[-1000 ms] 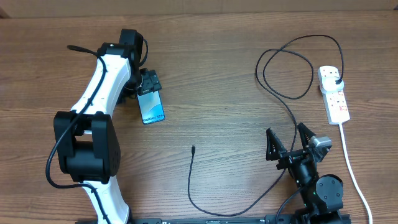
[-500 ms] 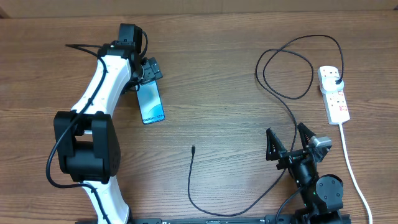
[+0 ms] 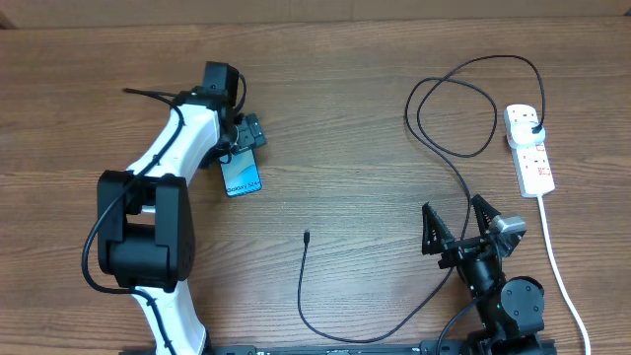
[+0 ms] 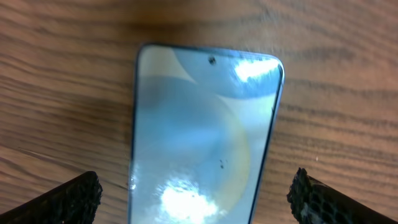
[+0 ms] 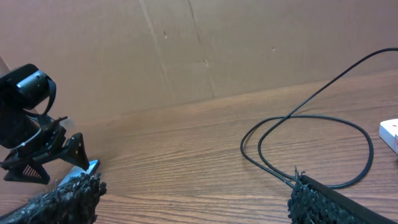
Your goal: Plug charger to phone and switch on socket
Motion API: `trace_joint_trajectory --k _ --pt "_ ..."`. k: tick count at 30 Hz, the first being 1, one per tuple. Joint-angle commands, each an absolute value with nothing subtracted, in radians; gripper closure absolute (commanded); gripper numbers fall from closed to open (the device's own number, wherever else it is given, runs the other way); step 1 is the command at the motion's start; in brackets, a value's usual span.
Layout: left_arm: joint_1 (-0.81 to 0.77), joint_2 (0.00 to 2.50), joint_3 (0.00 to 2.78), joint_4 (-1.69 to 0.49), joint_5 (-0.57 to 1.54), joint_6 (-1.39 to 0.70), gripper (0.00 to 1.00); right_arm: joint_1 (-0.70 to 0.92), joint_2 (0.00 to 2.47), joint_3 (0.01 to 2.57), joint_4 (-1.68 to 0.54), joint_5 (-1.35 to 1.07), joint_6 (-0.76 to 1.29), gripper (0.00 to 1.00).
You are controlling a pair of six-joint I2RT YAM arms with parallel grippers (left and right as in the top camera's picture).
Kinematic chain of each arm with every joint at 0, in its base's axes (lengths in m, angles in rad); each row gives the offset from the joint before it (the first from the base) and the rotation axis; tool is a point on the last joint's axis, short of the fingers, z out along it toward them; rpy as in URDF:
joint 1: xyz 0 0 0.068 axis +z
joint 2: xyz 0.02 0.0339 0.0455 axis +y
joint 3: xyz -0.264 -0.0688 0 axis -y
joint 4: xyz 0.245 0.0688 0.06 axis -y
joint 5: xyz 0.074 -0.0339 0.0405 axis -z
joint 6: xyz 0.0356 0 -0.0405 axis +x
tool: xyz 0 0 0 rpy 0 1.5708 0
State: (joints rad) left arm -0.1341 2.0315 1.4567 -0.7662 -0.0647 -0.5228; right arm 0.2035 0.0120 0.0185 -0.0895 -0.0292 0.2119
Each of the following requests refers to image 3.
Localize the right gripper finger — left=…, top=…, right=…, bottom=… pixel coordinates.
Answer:
left=471, top=194, right=500, bottom=236
left=422, top=203, right=454, bottom=254

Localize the smartphone with blue screen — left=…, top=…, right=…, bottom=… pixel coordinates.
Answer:
left=219, top=150, right=262, bottom=197

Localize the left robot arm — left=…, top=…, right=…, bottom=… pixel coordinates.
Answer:
left=86, top=87, right=266, bottom=354

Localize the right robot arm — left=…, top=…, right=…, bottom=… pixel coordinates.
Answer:
left=419, top=194, right=557, bottom=355

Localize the white charger plug adapter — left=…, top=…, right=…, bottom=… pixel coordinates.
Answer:
left=507, top=121, right=546, bottom=149

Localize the white power strip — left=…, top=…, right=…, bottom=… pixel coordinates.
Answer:
left=503, top=104, right=555, bottom=198

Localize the white power strip cord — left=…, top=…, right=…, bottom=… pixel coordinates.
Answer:
left=535, top=194, right=593, bottom=355

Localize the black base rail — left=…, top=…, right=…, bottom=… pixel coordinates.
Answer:
left=117, top=337, right=558, bottom=355

